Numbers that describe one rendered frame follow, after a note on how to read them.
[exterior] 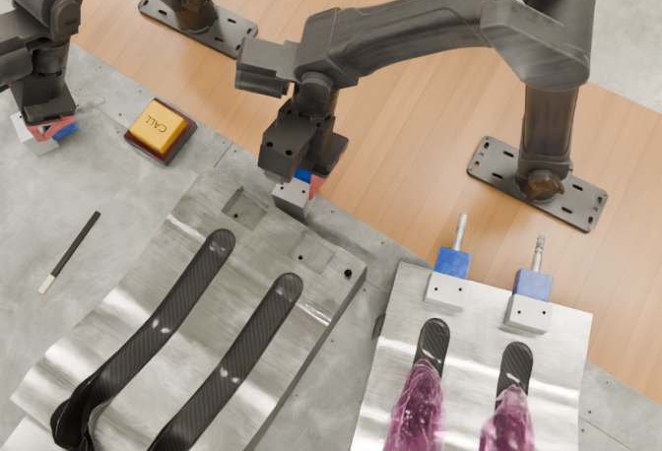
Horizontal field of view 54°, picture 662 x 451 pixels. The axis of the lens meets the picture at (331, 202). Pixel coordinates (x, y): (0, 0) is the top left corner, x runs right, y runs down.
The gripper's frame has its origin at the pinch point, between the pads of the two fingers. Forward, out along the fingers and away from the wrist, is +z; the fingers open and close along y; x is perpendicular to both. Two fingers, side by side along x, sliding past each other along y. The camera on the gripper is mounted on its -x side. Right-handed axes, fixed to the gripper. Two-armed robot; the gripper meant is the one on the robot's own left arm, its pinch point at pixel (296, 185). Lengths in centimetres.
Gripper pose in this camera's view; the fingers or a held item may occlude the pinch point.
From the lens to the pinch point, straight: 92.4
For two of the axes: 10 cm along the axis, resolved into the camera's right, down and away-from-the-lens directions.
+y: 9.0, 4.0, -1.5
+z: -1.9, 7.0, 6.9
